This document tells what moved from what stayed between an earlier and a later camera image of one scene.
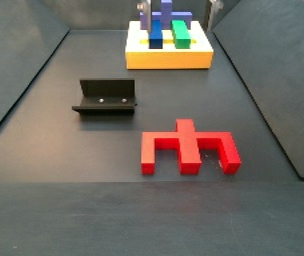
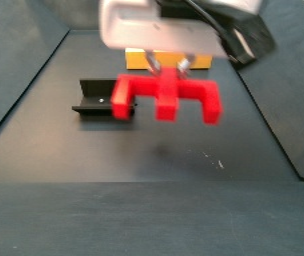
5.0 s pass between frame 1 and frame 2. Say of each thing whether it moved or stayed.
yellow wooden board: stayed
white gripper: moved
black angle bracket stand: stayed
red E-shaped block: moved
